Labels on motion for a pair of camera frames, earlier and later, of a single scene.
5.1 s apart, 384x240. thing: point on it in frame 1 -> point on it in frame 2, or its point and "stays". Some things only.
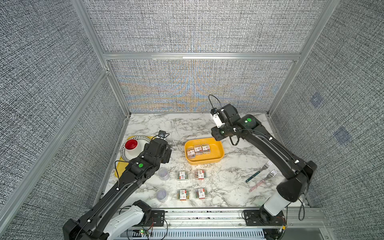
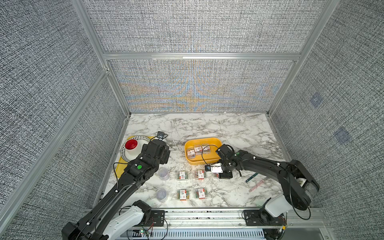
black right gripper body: (221, 133) -> (225, 174)
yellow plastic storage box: (204, 151) stays
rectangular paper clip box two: (183, 195) stays
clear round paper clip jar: (163, 173) stays
